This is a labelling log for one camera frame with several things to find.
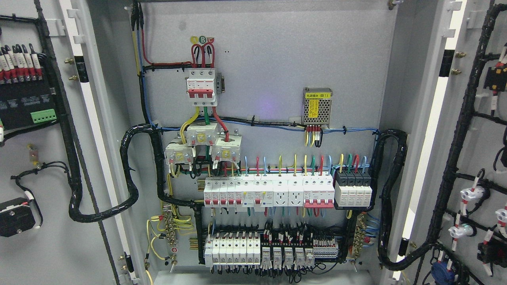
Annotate brass ground bar left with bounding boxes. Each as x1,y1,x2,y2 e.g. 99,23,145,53
162,206,178,254

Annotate black cable loom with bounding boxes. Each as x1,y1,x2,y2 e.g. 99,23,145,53
68,123,204,223
370,129,432,270

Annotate white current transformers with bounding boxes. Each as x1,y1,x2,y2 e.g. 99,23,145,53
164,122,242,165

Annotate main red white breaker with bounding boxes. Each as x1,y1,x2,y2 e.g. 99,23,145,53
186,68,225,107

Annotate black digital power meter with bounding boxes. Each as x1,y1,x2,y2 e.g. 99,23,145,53
0,44,57,130

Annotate white red triple breaker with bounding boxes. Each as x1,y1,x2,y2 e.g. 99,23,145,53
303,175,335,209

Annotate brass ground bar right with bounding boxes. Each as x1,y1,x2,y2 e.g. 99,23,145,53
351,213,366,258

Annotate white lower breaker row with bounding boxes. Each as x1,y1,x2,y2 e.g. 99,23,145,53
204,231,261,267

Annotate metal mesh power supply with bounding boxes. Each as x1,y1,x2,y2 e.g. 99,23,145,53
302,88,333,125

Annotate black left cable loom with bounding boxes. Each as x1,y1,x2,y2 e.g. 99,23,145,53
68,123,204,223

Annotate row of small breakers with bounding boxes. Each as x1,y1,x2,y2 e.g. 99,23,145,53
204,175,274,212

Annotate brass ground bar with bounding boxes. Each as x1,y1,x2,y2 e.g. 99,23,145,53
351,213,366,258
162,206,178,254

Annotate black right cable loom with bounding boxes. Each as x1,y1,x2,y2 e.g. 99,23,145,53
370,129,432,270

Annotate white din rail sockets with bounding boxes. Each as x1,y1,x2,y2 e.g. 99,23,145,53
272,174,304,207

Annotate black white surge protector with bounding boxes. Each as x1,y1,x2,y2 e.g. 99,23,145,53
334,171,373,211

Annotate grey cabinet door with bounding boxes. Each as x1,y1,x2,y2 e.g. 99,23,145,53
0,0,153,285
370,0,506,285

